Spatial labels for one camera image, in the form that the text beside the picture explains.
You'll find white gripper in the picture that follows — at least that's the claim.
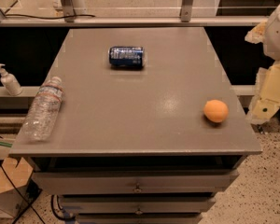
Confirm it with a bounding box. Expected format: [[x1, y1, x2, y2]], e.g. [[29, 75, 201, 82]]
[[245, 5, 280, 124]]

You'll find orange fruit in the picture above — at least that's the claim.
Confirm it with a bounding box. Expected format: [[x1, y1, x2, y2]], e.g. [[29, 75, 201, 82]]
[[203, 100, 229, 123]]

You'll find clear plastic water bottle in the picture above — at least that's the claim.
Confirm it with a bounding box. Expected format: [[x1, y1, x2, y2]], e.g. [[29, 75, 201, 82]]
[[21, 77, 63, 141]]

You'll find white pump dispenser bottle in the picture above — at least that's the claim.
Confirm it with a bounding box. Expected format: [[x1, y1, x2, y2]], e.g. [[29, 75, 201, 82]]
[[0, 63, 22, 96]]

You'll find grey drawer cabinet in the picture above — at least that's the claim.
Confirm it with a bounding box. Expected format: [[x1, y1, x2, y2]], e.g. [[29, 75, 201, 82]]
[[8, 27, 263, 224]]

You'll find blue soda can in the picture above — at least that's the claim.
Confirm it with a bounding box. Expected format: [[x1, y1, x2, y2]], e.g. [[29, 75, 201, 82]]
[[108, 46, 145, 68]]

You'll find top grey drawer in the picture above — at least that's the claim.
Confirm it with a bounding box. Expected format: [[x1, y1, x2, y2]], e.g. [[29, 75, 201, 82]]
[[33, 170, 239, 195]]

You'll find grey drawer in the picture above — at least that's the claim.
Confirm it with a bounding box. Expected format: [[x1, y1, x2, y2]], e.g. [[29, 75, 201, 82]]
[[77, 214, 203, 224], [33, 170, 239, 195], [60, 195, 215, 214]]

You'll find middle grey drawer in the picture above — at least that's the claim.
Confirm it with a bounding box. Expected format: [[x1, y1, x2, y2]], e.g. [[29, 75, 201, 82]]
[[60, 195, 215, 214]]

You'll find bottom grey drawer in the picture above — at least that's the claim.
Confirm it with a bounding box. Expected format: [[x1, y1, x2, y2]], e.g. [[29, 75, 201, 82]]
[[77, 214, 203, 224]]

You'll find cardboard box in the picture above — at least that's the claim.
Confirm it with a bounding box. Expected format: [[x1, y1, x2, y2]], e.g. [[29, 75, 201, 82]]
[[0, 158, 33, 218]]

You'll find right metal bracket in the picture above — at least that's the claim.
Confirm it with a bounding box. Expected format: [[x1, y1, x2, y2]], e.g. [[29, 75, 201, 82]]
[[180, 0, 193, 22]]

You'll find metal bracket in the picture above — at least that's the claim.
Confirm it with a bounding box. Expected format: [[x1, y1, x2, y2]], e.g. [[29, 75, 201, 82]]
[[61, 0, 76, 22], [180, 0, 193, 22]]

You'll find left metal bracket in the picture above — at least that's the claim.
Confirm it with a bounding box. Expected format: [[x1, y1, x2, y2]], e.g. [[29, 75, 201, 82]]
[[61, 0, 76, 22]]

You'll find black cable on shelf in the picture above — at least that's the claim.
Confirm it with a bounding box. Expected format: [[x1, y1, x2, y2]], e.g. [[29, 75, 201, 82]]
[[4, 13, 96, 20]]

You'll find black cable on floor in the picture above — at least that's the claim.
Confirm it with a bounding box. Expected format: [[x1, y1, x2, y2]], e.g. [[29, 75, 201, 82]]
[[0, 147, 46, 224]]

